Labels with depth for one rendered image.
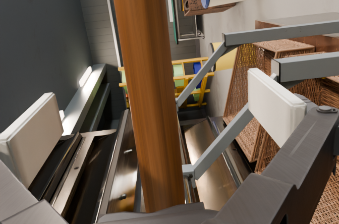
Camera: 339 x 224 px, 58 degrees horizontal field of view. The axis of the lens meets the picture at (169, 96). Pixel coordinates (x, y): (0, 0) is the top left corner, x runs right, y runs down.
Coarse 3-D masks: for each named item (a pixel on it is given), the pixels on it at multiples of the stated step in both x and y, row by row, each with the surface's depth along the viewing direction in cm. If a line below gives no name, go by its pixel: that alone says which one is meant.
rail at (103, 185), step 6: (120, 120) 165; (120, 126) 157; (114, 144) 138; (114, 150) 132; (108, 162) 123; (108, 168) 118; (108, 174) 114; (102, 186) 107; (102, 192) 104; (102, 198) 101; (96, 204) 98; (96, 210) 95; (96, 216) 92; (96, 222) 90
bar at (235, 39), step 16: (240, 32) 106; (256, 32) 105; (272, 32) 106; (288, 32) 106; (304, 32) 106; (320, 32) 106; (336, 32) 107; (224, 48) 108; (208, 64) 109; (272, 64) 63; (288, 64) 60; (304, 64) 60; (320, 64) 60; (336, 64) 60; (192, 80) 111; (288, 80) 61; (240, 112) 65; (240, 128) 64; (224, 144) 65; (208, 160) 66; (192, 176) 66; (192, 192) 61
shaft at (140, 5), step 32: (128, 0) 16; (160, 0) 17; (128, 32) 17; (160, 32) 17; (128, 64) 18; (160, 64) 18; (128, 96) 19; (160, 96) 18; (160, 128) 19; (160, 160) 20; (160, 192) 20
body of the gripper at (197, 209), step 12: (180, 204) 9; (192, 204) 9; (108, 216) 9; (120, 216) 9; (132, 216) 9; (144, 216) 9; (156, 216) 8; (168, 216) 8; (180, 216) 8; (192, 216) 8; (204, 216) 8
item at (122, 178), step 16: (128, 112) 175; (128, 128) 161; (128, 144) 149; (112, 160) 123; (128, 160) 139; (112, 176) 112; (128, 176) 131; (112, 192) 104; (128, 192) 123; (112, 208) 99; (128, 208) 116
